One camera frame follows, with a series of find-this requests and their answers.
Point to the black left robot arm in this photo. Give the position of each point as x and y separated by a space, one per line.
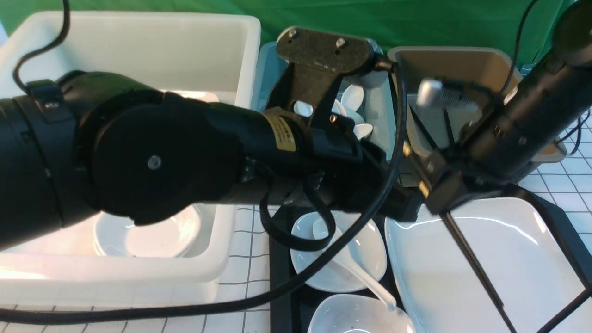
99 141

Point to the black chopstick in bin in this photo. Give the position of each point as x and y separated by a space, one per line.
448 126

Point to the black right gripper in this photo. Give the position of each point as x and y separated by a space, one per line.
452 177

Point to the brown plastic bin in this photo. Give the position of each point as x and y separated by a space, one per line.
482 65

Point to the teal plastic bin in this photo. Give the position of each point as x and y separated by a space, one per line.
377 108

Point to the large white plastic tub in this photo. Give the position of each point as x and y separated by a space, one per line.
170 51

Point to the white square bowl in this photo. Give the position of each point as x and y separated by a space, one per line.
347 313

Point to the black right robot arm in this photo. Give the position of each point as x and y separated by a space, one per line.
551 97

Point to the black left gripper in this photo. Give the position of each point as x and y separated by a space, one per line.
303 179

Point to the white ceramic soup spoon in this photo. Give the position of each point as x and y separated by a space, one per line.
345 260

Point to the white square rice plate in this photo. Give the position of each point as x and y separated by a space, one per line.
441 293

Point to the green backdrop cloth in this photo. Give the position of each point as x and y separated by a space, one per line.
480 23

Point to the small white square dish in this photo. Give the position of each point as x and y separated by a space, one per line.
367 249

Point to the white bowl in tub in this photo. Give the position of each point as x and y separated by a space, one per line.
119 237

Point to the black chopstick gold tip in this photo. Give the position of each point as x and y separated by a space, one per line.
457 235

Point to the white square plate in tub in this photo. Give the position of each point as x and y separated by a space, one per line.
205 96

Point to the white spoon pile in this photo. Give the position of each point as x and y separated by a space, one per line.
349 104

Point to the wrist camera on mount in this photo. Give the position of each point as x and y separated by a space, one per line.
318 62

